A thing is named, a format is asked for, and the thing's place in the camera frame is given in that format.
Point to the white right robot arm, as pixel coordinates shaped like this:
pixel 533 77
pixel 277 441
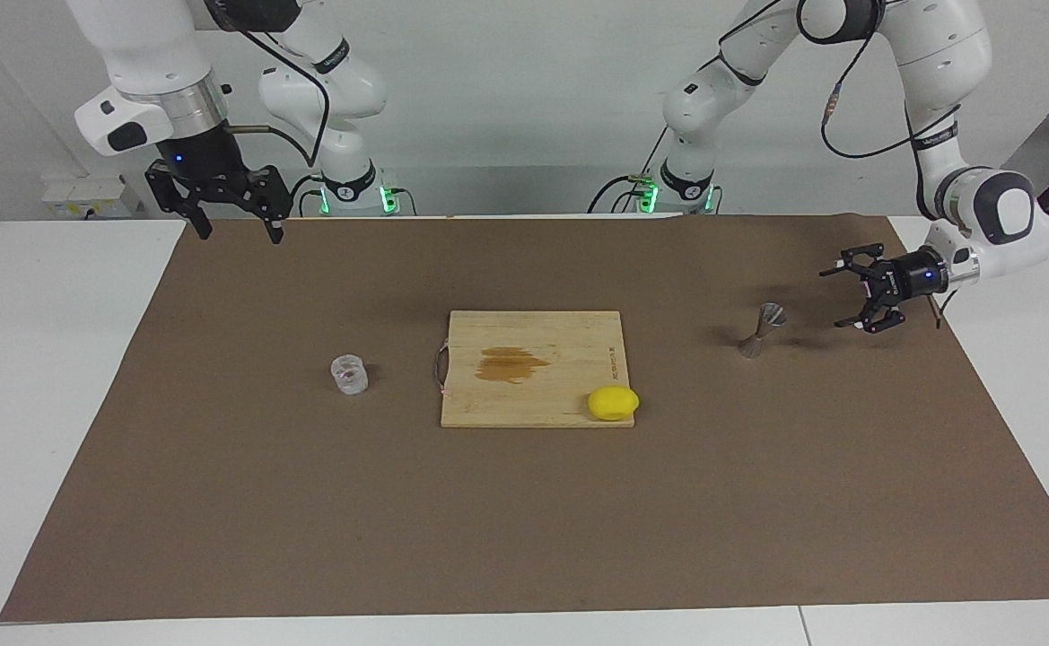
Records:
pixel 147 45

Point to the yellow lemon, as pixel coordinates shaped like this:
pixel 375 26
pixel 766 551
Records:
pixel 614 403

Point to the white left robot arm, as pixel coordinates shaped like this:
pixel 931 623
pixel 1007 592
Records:
pixel 937 36

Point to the bamboo cutting board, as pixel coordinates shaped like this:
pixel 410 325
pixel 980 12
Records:
pixel 533 395

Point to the white power strip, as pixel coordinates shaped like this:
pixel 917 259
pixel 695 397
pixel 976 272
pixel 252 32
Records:
pixel 89 196

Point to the small clear glass cup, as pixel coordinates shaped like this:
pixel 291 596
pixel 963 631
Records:
pixel 349 377

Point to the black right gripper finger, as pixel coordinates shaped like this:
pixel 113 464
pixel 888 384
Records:
pixel 275 202
pixel 172 193

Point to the brown table mat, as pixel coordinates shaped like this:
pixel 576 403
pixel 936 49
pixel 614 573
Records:
pixel 524 520

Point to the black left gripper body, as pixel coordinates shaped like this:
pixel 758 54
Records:
pixel 914 275

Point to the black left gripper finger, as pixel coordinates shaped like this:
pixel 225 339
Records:
pixel 883 314
pixel 869 260

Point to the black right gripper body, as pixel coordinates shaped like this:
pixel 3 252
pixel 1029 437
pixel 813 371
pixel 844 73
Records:
pixel 199 161

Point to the metal double jigger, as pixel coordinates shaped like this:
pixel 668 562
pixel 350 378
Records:
pixel 762 332

